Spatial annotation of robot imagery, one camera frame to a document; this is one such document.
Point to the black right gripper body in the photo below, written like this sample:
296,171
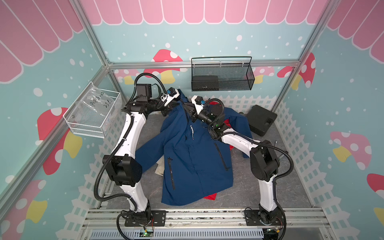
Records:
204,117

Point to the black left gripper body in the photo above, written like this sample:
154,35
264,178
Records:
164,110

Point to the blue jacket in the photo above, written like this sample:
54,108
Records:
196,166

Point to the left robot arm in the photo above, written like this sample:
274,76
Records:
122,167

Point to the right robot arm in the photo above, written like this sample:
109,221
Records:
268,163

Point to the beige jacket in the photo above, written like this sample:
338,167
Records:
160,166

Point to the red jacket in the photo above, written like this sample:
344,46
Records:
227,123

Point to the black box in basket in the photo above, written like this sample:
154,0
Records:
205,83

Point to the black plastic tool case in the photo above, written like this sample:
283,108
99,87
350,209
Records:
260,120

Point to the clear plastic bag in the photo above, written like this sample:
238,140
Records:
96,105

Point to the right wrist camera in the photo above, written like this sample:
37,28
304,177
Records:
198,102

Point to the black wire mesh basket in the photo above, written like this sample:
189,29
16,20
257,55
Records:
231,77

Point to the horizontal aluminium frame bar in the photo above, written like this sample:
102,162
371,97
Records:
190,64

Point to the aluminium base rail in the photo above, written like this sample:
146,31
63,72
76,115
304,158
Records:
210,224

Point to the aluminium frame post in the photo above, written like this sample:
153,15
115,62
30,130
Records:
106,69

